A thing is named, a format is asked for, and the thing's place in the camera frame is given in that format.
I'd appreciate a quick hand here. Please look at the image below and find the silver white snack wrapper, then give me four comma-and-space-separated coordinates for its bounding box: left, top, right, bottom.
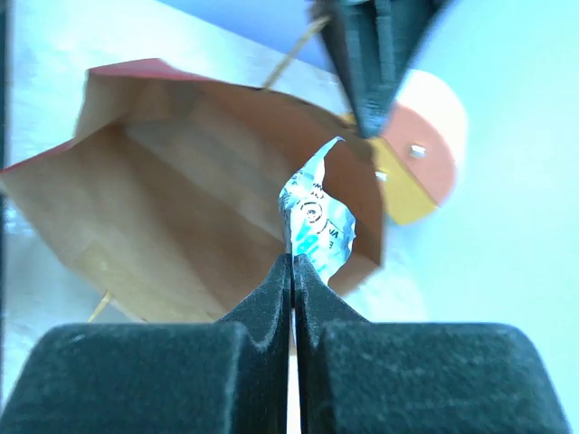
279, 137, 356, 284

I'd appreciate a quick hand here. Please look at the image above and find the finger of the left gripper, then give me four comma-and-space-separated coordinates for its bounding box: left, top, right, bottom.
377, 0, 447, 131
310, 1, 384, 138

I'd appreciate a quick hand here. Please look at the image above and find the round mini drawer cabinet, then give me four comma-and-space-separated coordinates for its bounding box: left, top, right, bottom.
368, 69, 469, 225

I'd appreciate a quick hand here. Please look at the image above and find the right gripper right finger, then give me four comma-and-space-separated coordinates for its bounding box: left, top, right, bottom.
292, 256, 571, 433

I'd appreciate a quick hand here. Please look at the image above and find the red brown paper bag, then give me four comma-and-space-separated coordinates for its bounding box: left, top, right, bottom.
1, 59, 384, 322

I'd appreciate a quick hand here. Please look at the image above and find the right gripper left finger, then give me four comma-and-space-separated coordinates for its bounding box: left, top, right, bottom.
1, 255, 290, 433

